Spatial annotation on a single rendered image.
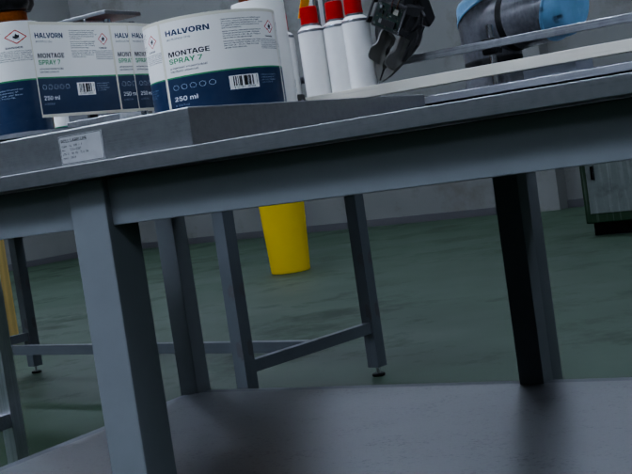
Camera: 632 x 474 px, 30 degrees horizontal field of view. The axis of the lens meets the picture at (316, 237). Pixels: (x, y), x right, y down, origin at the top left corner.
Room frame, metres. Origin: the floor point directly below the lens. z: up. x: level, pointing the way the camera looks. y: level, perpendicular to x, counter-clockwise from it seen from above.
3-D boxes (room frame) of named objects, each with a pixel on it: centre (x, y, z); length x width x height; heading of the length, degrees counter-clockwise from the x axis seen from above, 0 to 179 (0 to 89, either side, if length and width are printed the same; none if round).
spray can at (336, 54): (2.23, -0.09, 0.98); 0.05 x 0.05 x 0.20
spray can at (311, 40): (2.25, -0.05, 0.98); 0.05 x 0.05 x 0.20
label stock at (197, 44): (1.80, 0.11, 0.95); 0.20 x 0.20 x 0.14
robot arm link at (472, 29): (2.37, -0.41, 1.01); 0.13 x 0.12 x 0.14; 44
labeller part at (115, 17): (2.40, 0.37, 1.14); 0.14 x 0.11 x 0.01; 58
